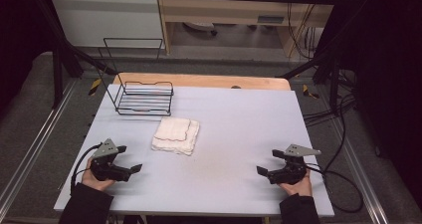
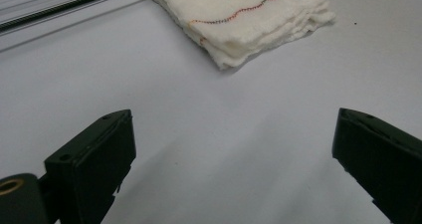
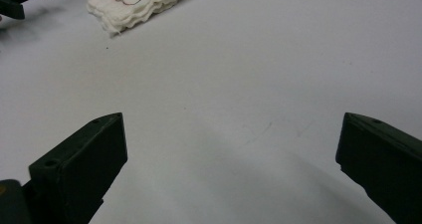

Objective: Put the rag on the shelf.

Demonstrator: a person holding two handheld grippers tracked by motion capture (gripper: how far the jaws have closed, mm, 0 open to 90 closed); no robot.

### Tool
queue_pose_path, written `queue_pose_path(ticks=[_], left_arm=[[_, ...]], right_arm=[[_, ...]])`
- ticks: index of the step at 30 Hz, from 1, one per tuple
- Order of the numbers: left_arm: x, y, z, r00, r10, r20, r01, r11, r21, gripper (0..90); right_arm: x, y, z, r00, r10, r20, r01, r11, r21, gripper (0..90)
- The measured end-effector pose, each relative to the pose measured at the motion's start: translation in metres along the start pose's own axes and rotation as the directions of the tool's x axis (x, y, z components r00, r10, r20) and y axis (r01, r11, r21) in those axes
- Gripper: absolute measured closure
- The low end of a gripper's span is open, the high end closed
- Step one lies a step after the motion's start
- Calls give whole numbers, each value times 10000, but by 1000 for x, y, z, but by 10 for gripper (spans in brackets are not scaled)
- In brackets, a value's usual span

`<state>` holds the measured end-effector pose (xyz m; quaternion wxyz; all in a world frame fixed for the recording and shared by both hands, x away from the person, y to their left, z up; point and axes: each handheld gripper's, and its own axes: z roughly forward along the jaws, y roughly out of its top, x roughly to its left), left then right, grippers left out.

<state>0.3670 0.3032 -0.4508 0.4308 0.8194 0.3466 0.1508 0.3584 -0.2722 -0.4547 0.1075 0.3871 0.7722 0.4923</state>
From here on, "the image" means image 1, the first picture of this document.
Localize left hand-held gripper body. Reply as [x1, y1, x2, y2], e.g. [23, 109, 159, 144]
[90, 137, 132, 183]

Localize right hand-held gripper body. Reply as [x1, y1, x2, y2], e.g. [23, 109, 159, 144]
[267, 143, 322, 186]

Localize person's left hand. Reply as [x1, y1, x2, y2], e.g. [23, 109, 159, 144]
[81, 157, 116, 192]

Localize person's right hand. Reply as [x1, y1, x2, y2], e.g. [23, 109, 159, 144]
[278, 169, 314, 198]

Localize small folded white towel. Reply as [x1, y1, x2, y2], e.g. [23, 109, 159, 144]
[153, 116, 193, 142]

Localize large folded white towel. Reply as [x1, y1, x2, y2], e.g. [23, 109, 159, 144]
[150, 116, 201, 157]

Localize yellow black tape strip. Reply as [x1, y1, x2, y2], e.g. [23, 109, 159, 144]
[302, 84, 320, 100]
[88, 78, 103, 97]

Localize black metal stand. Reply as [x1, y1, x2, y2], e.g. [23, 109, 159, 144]
[36, 0, 118, 111]
[278, 4, 359, 113]

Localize wooden table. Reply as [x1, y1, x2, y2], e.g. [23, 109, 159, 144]
[112, 72, 293, 92]

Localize black curtain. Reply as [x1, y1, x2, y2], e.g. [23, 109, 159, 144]
[317, 0, 422, 212]
[0, 0, 61, 115]

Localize office chair base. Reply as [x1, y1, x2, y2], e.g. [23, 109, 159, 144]
[183, 21, 219, 37]

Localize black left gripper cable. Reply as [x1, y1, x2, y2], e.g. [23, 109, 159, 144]
[70, 142, 103, 196]

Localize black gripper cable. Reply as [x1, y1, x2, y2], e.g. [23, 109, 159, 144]
[70, 142, 103, 196]
[304, 162, 364, 215]

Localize black wire rack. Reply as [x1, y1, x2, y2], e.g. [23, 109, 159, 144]
[97, 37, 175, 116]

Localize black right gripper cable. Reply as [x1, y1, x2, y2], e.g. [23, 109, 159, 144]
[304, 162, 364, 215]

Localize bundle of black floor cables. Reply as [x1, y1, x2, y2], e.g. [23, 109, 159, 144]
[302, 69, 359, 127]

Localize aluminium floor rail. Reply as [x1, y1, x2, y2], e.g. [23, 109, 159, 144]
[326, 117, 391, 224]
[0, 79, 78, 215]

